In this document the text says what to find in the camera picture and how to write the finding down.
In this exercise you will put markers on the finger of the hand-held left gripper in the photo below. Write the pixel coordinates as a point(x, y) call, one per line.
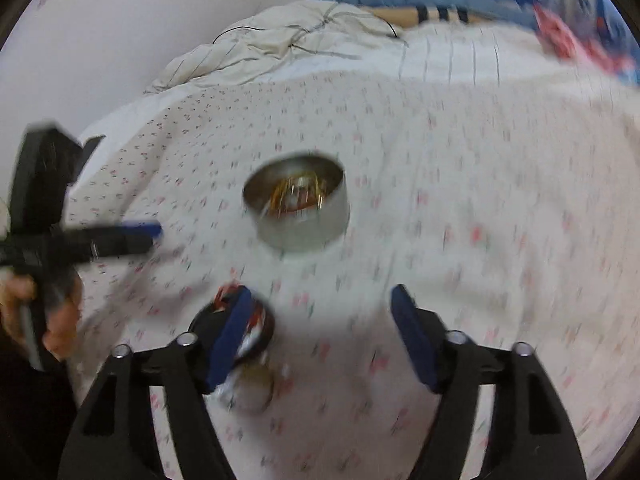
point(140, 230)
point(120, 249)

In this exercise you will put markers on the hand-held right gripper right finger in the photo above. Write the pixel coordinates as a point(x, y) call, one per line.
point(412, 335)

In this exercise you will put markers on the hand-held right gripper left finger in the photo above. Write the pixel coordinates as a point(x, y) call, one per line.
point(232, 340)

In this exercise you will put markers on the round silver metal tin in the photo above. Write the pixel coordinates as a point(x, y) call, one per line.
point(305, 230)

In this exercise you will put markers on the person's left hand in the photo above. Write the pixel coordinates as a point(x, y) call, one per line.
point(62, 320)

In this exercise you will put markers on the cherry print bedsheet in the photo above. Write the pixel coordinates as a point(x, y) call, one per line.
point(450, 210)

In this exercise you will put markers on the striped white duvet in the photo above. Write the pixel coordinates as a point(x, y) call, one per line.
point(310, 25)

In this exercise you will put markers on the beige pillow with black stripes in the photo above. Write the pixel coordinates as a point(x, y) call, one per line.
point(395, 14)

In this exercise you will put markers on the pink cloth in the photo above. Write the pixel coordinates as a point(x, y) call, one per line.
point(565, 35)

